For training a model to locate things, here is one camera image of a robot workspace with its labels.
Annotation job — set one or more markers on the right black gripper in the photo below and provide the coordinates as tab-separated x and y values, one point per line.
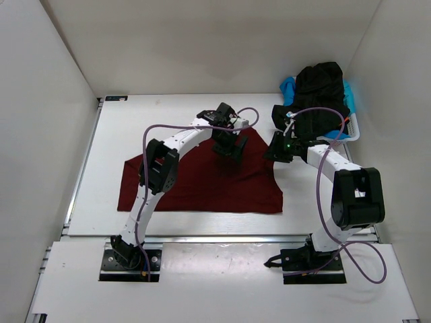
275	153

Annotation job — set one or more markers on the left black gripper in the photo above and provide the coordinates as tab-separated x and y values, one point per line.
231	149

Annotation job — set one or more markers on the dark red t shirt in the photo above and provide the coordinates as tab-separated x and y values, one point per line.
207	181

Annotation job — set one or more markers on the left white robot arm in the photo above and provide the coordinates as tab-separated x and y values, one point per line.
158	175

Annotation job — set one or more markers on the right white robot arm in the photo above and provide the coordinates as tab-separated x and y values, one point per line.
356	201

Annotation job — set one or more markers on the black t shirt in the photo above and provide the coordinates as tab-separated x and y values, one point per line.
319	87

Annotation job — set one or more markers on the blue t shirt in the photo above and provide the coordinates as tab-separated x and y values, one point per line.
288	89

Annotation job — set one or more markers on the white plastic laundry basket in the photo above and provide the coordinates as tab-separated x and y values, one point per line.
353	132

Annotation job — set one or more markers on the black label sticker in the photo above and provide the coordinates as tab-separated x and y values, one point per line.
116	98

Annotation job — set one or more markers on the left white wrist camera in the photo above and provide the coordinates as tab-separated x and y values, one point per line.
237	122

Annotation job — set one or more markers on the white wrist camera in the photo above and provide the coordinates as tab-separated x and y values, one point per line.
289	122
237	122

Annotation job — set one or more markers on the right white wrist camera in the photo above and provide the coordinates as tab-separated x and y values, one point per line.
289	122

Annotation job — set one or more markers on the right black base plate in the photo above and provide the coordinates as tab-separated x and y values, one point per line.
305	266

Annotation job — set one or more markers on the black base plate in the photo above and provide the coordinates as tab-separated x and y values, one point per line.
113	269
305	266

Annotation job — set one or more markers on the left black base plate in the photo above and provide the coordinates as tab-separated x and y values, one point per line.
113	269

